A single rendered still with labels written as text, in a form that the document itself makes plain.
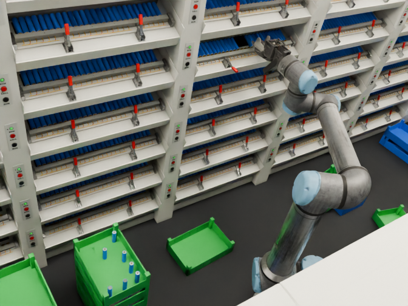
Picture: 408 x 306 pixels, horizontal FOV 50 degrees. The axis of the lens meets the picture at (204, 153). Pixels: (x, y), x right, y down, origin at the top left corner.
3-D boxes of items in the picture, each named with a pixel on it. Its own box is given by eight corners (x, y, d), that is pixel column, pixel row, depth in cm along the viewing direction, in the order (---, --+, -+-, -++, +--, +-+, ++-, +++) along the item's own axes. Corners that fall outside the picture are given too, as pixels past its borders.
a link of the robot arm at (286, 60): (296, 75, 191) (280, 79, 186) (289, 69, 193) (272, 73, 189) (303, 57, 185) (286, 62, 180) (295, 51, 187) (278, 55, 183)
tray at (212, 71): (294, 60, 218) (304, 47, 210) (190, 83, 189) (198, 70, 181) (275, 28, 223) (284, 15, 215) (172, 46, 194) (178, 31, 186)
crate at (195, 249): (187, 276, 222) (189, 268, 216) (165, 248, 232) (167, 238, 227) (232, 251, 237) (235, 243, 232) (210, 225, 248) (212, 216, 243)
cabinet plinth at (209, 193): (337, 149, 317) (339, 143, 314) (25, 266, 212) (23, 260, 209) (322, 135, 326) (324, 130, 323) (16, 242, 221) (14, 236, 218)
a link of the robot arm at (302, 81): (299, 98, 180) (306, 79, 173) (280, 81, 187) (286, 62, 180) (315, 93, 185) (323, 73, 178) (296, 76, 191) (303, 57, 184)
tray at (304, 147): (335, 144, 305) (347, 134, 293) (268, 168, 276) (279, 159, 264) (320, 119, 311) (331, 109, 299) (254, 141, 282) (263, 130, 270)
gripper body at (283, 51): (277, 36, 193) (295, 51, 186) (272, 53, 199) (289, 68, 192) (264, 39, 189) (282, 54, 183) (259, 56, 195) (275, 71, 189)
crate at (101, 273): (149, 285, 180) (150, 274, 174) (104, 308, 170) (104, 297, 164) (116, 232, 196) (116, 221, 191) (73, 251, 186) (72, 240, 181)
